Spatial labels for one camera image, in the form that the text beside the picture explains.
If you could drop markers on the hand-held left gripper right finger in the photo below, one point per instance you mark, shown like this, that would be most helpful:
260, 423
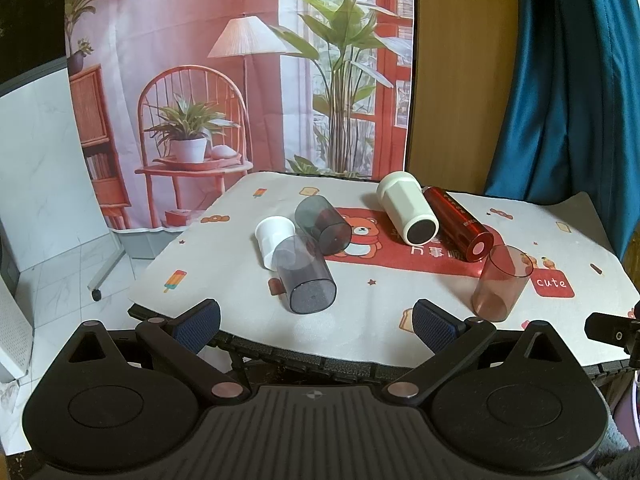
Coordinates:
434, 326

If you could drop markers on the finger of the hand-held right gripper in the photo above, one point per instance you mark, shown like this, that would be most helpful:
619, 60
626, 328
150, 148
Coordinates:
606, 327

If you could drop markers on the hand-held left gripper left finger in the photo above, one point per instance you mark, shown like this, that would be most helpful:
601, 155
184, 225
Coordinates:
196, 324

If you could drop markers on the pink transparent cup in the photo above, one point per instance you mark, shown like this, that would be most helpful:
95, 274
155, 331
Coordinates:
500, 285

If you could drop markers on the dark red cup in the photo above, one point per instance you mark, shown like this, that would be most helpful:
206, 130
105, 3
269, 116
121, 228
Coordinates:
457, 225

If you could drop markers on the small white cup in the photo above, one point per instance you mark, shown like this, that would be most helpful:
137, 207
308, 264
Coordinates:
272, 240

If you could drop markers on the grey transparent cup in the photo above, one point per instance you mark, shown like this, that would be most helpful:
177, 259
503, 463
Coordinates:
305, 275
322, 222

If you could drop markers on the large white cup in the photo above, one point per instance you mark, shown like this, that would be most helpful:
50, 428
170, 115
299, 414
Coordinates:
405, 205

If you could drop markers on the bear printed table mat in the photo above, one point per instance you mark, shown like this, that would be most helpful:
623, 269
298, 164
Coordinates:
370, 310

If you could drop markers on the white stand leg with caster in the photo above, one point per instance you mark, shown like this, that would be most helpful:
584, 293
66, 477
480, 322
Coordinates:
107, 266

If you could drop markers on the black foam table pad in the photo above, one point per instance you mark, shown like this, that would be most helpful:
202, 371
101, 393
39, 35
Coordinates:
300, 356

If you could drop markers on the grey fluffy cloth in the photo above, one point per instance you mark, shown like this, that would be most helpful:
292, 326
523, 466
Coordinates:
620, 440

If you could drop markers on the teal curtain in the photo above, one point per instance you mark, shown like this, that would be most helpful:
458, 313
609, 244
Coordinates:
575, 85

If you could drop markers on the wooden panel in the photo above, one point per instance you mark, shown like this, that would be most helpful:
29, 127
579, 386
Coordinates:
460, 60

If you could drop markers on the printed room backdrop cloth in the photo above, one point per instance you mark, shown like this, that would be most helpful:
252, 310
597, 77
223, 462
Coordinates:
200, 35

